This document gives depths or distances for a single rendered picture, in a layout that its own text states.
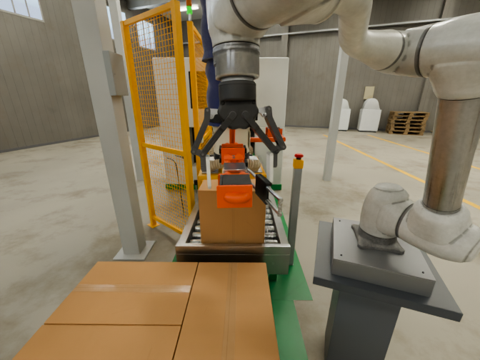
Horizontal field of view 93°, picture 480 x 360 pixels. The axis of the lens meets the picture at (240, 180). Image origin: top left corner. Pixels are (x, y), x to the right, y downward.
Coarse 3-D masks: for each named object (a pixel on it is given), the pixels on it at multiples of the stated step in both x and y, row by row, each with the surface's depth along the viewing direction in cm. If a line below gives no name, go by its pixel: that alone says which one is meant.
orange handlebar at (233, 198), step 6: (252, 138) 111; (258, 138) 111; (270, 138) 111; (228, 156) 74; (234, 156) 74; (240, 156) 74; (228, 162) 69; (240, 162) 69; (246, 192) 47; (228, 198) 46; (234, 198) 46; (240, 198) 46; (246, 198) 46
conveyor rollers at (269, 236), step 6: (270, 216) 186; (198, 222) 178; (270, 222) 178; (198, 228) 170; (270, 228) 170; (192, 234) 162; (198, 234) 162; (264, 234) 161; (270, 234) 161; (192, 240) 154; (198, 240) 154; (264, 240) 154; (270, 240) 154; (276, 240) 154
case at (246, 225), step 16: (208, 192) 133; (208, 208) 137; (224, 208) 136; (240, 208) 136; (256, 208) 135; (208, 224) 141; (224, 224) 140; (240, 224) 140; (256, 224) 139; (208, 240) 145; (224, 240) 144; (240, 240) 144; (256, 240) 143
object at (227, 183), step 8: (224, 176) 52; (232, 176) 52; (240, 176) 52; (248, 176) 52; (224, 184) 47; (232, 184) 47; (240, 184) 47; (248, 184) 47; (216, 192) 47; (224, 192) 47; (232, 192) 47; (240, 192) 47; (248, 192) 47; (224, 200) 47
